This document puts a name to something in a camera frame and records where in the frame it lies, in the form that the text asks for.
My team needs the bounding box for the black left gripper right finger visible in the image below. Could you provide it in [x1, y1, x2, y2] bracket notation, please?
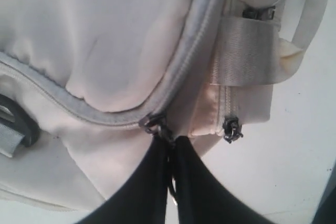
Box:
[173, 136, 268, 224]

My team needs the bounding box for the black D-ring left end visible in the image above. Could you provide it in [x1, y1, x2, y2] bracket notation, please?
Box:
[0, 94, 40, 147]

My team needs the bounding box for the side pocket zipper pull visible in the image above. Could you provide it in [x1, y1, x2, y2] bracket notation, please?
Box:
[242, 6, 276, 21]

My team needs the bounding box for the cream fabric duffel bag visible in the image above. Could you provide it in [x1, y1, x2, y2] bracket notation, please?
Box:
[1, 0, 328, 211]

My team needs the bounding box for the front pocket zipper pull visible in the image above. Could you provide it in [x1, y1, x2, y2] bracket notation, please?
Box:
[222, 116, 244, 144]

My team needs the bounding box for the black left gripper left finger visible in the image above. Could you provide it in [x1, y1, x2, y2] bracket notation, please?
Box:
[79, 136, 170, 224]

